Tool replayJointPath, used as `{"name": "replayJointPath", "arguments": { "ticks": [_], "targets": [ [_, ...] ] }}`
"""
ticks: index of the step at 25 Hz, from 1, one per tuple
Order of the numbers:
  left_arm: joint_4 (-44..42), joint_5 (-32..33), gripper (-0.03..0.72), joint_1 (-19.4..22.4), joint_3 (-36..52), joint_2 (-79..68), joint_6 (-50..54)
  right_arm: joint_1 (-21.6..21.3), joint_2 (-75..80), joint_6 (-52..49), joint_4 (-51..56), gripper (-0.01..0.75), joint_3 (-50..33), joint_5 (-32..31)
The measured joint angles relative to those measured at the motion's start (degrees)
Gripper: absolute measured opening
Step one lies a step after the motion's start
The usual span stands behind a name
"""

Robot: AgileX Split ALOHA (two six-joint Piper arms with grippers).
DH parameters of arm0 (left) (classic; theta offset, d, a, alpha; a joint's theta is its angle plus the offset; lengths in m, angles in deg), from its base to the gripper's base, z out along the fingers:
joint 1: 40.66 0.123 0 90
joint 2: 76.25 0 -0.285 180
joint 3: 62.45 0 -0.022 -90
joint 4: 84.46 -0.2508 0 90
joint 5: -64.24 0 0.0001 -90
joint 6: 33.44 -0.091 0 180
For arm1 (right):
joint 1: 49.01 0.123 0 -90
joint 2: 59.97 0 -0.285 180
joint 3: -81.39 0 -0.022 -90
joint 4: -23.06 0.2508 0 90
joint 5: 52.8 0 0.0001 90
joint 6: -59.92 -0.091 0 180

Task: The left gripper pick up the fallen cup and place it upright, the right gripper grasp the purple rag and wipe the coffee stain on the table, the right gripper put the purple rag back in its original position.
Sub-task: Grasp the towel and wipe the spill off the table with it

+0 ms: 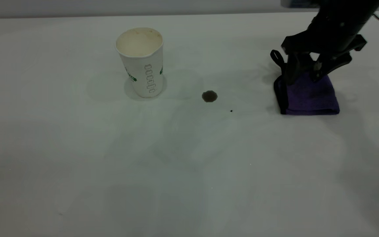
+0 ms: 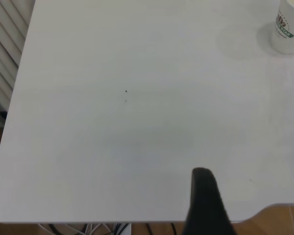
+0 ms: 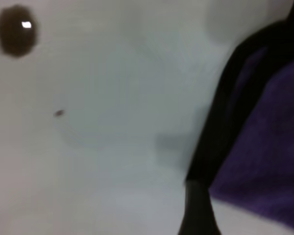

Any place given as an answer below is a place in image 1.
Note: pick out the white paper cup green logo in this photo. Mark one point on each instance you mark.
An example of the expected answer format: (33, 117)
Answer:
(141, 62)

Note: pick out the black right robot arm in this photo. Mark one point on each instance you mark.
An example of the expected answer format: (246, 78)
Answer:
(347, 10)

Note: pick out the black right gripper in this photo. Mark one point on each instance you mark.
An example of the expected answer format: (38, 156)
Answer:
(331, 38)

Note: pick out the purple cloth with black trim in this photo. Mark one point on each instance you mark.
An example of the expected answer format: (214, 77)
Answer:
(311, 97)

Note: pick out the dark coffee spill spot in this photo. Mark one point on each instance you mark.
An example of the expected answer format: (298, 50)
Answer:
(209, 96)

